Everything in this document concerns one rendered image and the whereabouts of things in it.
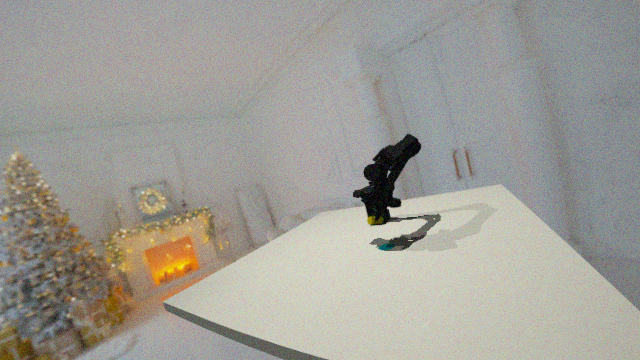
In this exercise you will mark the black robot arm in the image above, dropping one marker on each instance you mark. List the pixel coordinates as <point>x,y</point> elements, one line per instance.
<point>391,156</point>

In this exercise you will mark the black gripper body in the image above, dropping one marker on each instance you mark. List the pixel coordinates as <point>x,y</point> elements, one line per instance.
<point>388,202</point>

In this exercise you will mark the yellow tall cylinder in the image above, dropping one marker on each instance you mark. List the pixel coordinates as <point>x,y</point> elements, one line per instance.
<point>371,220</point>

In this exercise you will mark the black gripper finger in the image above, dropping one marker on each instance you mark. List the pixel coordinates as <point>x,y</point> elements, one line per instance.
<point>379,211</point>
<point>369,206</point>

